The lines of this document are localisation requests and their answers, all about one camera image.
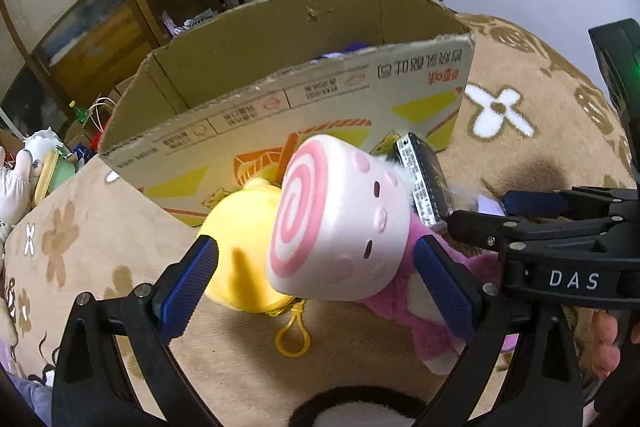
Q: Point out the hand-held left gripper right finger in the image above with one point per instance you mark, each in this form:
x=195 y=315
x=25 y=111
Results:
x=445 y=287

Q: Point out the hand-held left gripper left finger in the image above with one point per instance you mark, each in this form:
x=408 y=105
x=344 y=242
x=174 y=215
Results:
x=187 y=287

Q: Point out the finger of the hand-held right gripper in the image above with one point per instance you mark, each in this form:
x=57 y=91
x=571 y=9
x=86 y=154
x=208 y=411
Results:
x=480 y=227
x=520 y=204

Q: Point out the black glossy packet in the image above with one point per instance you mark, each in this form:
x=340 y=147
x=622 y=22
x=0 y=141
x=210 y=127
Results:
x=425 y=177

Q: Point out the pink swirl squishy toy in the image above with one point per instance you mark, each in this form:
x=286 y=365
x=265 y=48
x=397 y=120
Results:
x=340 y=217

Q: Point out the printed cardboard box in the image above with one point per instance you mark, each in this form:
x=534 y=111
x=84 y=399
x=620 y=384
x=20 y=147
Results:
x=320 y=107

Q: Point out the person's right hand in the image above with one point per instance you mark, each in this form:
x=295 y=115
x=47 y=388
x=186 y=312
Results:
x=605 y=342

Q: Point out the beige floral blanket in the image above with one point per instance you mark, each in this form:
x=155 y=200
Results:
x=100 y=257

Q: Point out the black and white plush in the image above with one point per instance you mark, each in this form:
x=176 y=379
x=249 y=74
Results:
x=360 y=414

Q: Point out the green and yellow plush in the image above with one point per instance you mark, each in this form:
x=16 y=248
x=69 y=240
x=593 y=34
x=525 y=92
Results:
x=52 y=174

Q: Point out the purple fleece garment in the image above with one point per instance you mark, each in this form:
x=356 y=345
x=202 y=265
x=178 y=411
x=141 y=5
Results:
x=30 y=399

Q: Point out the white haired plush doll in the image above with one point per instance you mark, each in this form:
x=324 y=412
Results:
x=45 y=142

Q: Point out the green bottle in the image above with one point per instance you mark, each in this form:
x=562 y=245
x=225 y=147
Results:
x=79 y=112

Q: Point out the purple plush toy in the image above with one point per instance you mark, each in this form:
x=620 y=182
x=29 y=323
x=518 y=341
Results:
x=352 y=47

